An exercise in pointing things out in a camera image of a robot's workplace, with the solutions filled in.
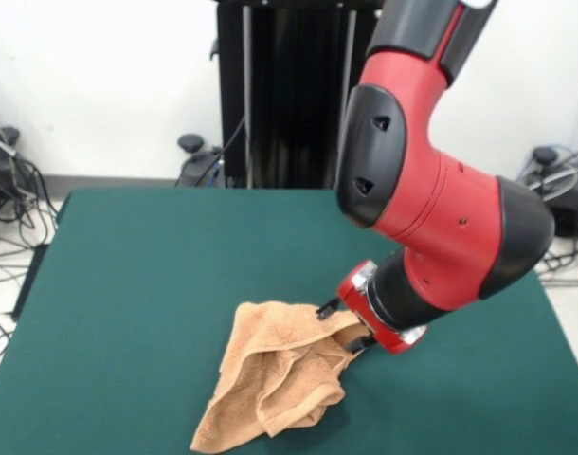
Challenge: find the black stand leg with knob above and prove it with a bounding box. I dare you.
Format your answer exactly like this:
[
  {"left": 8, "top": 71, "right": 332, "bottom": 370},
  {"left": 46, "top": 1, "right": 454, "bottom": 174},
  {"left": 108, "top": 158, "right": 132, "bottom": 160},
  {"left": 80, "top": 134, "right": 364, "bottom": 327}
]
[
  {"left": 0, "top": 125, "right": 23, "bottom": 219},
  {"left": 518, "top": 145, "right": 578, "bottom": 238}
]

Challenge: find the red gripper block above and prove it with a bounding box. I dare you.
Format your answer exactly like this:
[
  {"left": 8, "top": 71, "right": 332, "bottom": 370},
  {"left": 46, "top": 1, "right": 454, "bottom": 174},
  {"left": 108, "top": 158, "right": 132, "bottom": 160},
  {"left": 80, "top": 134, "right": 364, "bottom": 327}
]
[{"left": 316, "top": 259, "right": 430, "bottom": 355}]

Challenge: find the tan terry towel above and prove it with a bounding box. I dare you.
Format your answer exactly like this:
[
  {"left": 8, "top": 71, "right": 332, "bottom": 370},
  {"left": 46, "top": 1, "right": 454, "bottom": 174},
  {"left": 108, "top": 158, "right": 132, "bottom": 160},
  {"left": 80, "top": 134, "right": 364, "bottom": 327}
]
[{"left": 189, "top": 300, "right": 361, "bottom": 451}]

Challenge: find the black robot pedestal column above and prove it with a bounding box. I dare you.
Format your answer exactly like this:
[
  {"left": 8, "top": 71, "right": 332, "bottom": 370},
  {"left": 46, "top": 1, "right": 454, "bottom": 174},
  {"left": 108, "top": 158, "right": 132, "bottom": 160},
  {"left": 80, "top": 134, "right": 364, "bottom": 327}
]
[{"left": 208, "top": 0, "right": 383, "bottom": 190}]

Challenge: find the tangle of grey blue cables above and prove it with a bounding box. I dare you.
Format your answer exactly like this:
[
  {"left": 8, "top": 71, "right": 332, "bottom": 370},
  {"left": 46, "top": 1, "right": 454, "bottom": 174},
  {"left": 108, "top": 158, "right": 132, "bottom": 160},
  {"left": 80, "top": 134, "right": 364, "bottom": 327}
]
[{"left": 515, "top": 141, "right": 578, "bottom": 285}]

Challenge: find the black pedestal cable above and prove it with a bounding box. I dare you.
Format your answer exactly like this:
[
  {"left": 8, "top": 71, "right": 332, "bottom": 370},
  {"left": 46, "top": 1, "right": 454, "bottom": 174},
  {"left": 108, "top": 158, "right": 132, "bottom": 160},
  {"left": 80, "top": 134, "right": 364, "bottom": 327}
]
[{"left": 193, "top": 116, "right": 247, "bottom": 189}]

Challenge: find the tangle of black cables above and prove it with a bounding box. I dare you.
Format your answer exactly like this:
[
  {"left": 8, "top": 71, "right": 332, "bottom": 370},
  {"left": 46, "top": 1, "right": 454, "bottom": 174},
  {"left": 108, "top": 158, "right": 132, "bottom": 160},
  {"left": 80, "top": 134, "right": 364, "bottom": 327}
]
[{"left": 0, "top": 89, "right": 58, "bottom": 380}]

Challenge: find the dark green tablecloth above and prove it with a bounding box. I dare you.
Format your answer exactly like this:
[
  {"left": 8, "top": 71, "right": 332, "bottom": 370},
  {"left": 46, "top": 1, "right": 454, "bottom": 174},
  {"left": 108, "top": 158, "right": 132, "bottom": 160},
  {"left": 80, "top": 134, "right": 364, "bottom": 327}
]
[{"left": 0, "top": 188, "right": 578, "bottom": 455}]

